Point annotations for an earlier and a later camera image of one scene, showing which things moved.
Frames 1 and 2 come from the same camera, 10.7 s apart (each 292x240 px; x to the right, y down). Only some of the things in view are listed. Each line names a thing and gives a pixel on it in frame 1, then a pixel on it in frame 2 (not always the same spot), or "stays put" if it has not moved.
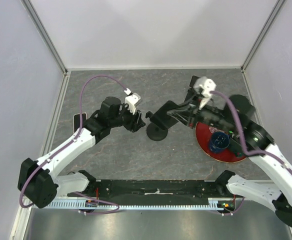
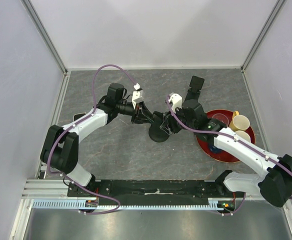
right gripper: x=188 y=118 -> x=171 y=119
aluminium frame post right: x=266 y=26 stays put
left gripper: x=135 y=122 -> x=141 y=107
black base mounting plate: x=151 y=189 stays put
